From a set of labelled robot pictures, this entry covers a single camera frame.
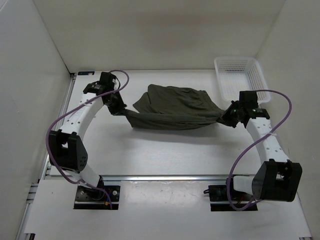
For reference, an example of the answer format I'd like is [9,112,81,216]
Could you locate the olive green shorts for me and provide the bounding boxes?
[123,84,225,131]

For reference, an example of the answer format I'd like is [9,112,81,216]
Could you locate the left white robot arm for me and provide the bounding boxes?
[45,81,126,200]

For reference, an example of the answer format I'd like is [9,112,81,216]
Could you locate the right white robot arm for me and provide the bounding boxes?
[220,101,303,202]

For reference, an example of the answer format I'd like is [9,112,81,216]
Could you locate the white perforated plastic basket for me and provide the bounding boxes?
[214,56,268,108]

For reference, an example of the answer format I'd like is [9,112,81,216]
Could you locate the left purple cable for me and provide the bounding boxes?
[46,69,130,210]

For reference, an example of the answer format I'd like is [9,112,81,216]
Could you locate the purple cable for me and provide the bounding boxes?
[46,69,130,210]
[226,89,293,211]

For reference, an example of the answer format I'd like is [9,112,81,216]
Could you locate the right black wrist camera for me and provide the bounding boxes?
[239,90,258,109]

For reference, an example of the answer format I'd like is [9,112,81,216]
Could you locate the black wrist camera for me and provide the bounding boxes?
[99,71,117,89]
[239,90,258,109]

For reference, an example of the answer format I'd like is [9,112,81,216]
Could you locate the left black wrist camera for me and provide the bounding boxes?
[99,71,117,89]

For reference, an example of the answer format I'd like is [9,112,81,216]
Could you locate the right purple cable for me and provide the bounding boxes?
[226,89,293,211]

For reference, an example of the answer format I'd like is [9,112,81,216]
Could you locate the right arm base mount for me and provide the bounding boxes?
[203,185,252,212]

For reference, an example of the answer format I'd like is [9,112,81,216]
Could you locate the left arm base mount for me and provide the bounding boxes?
[73,185,121,211]

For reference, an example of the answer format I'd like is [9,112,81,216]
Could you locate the aluminium front rail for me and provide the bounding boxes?
[42,174,261,182]

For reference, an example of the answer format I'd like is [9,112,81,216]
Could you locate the aluminium frame rail left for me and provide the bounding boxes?
[20,72,77,240]

